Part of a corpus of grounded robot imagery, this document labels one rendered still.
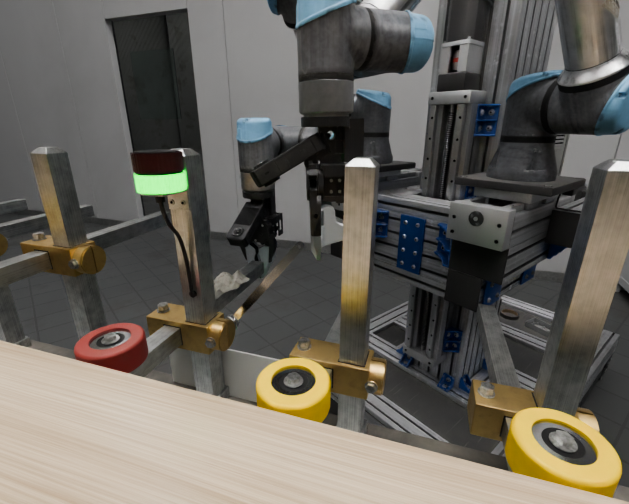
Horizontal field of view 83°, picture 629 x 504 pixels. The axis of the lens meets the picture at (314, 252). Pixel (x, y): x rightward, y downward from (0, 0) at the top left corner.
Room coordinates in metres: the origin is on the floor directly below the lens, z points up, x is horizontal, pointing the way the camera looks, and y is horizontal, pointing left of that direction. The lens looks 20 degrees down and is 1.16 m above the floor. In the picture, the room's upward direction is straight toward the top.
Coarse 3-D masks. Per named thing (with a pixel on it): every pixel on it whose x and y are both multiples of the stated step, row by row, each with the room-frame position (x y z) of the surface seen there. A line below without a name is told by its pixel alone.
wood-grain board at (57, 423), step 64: (0, 384) 0.31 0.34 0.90; (64, 384) 0.31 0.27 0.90; (128, 384) 0.31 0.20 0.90; (0, 448) 0.23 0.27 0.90; (64, 448) 0.23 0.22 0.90; (128, 448) 0.23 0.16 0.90; (192, 448) 0.23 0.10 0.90; (256, 448) 0.23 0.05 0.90; (320, 448) 0.23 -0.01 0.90; (384, 448) 0.23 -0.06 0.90
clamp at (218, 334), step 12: (156, 312) 0.52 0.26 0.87; (168, 312) 0.52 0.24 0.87; (180, 312) 0.52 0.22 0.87; (156, 324) 0.50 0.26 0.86; (168, 324) 0.49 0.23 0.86; (180, 324) 0.48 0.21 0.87; (192, 324) 0.48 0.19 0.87; (204, 324) 0.48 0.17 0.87; (216, 324) 0.48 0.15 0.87; (228, 324) 0.49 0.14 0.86; (192, 336) 0.48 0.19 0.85; (204, 336) 0.47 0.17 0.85; (216, 336) 0.47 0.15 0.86; (228, 336) 0.49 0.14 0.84; (192, 348) 0.48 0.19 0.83; (204, 348) 0.47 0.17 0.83; (216, 348) 0.47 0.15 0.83
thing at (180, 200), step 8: (136, 152) 0.43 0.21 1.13; (144, 152) 0.43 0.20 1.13; (152, 152) 0.43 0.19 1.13; (160, 152) 0.43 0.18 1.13; (168, 152) 0.44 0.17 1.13; (176, 192) 0.44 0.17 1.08; (184, 192) 0.48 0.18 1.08; (160, 200) 0.44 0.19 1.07; (168, 200) 0.49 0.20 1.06; (176, 200) 0.48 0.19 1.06; (184, 200) 0.48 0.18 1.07; (160, 208) 0.45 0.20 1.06; (176, 208) 0.48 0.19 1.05; (184, 208) 0.48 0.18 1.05; (168, 224) 0.45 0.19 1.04; (176, 232) 0.46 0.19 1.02; (184, 248) 0.47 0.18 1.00; (184, 256) 0.47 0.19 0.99; (192, 288) 0.48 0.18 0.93; (192, 296) 0.48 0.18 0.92
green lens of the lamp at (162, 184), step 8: (136, 176) 0.43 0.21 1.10; (144, 176) 0.43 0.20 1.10; (152, 176) 0.42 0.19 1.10; (160, 176) 0.43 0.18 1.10; (168, 176) 0.43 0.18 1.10; (176, 176) 0.44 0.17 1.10; (184, 176) 0.46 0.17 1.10; (136, 184) 0.43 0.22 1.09; (144, 184) 0.43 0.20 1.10; (152, 184) 0.43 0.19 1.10; (160, 184) 0.43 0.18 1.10; (168, 184) 0.43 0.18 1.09; (176, 184) 0.44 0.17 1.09; (184, 184) 0.45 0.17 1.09; (144, 192) 0.43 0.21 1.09; (152, 192) 0.42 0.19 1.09; (160, 192) 0.43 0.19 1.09; (168, 192) 0.43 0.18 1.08
